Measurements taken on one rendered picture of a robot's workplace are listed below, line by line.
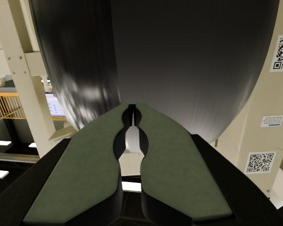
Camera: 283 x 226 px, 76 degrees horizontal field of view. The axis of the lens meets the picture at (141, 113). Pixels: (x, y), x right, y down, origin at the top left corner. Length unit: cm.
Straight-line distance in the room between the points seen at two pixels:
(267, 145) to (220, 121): 33
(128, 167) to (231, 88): 69
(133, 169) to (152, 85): 69
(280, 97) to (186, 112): 33
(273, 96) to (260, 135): 11
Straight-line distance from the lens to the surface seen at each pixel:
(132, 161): 85
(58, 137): 101
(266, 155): 61
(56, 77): 25
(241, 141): 55
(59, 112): 447
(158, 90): 21
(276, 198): 131
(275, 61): 49
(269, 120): 55
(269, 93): 51
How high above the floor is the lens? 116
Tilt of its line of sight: 25 degrees up
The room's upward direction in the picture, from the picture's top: 177 degrees clockwise
